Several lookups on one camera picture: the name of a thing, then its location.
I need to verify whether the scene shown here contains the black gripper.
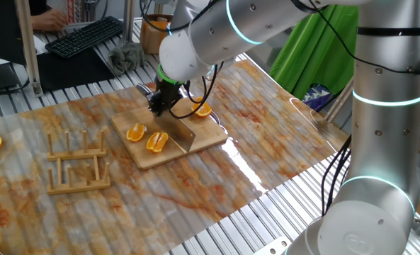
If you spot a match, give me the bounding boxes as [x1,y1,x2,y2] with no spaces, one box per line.
[147,78,185,118]

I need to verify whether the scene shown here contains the steel cleaver knife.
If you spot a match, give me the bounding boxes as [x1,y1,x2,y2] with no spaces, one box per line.
[135,83,197,153]

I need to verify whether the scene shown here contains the cut orange piece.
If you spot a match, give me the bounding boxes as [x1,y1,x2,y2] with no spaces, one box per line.
[125,123,147,143]
[191,96,213,118]
[145,131,169,154]

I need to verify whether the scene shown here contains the bare person hand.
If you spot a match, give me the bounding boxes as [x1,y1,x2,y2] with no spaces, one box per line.
[30,8,69,33]

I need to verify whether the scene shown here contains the bamboo cutting board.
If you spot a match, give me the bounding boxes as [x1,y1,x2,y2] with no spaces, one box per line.
[110,96,229,171]

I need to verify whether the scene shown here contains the grey crumpled cloth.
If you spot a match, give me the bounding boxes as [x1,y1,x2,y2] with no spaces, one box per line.
[106,41,147,77]

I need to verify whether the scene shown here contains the taped cardboard box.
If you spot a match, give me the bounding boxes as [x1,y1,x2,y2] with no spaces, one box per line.
[140,13,174,55]

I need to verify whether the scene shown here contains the marble pattern plastic mat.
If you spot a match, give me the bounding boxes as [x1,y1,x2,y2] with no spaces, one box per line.
[0,59,352,255]

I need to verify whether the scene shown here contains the wooden peg rack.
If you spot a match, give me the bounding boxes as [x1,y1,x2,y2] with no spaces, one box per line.
[45,129,112,196]

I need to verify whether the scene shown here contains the black desk pad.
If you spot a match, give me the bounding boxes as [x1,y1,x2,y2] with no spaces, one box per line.
[35,47,117,91]

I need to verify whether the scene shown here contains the black computer keyboard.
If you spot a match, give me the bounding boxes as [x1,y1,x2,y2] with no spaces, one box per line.
[45,16,125,60]

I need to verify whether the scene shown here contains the white paper sheet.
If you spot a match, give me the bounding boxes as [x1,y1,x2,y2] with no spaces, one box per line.
[0,34,48,67]

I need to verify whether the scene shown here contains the blue patterned bag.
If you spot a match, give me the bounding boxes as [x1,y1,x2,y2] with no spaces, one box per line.
[303,83,334,113]

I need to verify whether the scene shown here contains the green fabric curtain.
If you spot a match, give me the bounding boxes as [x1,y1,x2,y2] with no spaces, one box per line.
[268,5,360,101]

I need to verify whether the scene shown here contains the black monitor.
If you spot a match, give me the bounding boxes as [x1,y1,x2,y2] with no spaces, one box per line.
[0,0,28,94]

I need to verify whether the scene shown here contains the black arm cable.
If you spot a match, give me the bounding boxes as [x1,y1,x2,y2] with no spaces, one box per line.
[138,0,225,120]

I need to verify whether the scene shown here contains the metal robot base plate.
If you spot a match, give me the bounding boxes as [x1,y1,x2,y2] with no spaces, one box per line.
[252,236,293,255]

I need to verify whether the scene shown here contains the black base cable bundle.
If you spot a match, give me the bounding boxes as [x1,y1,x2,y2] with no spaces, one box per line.
[319,136,352,217]

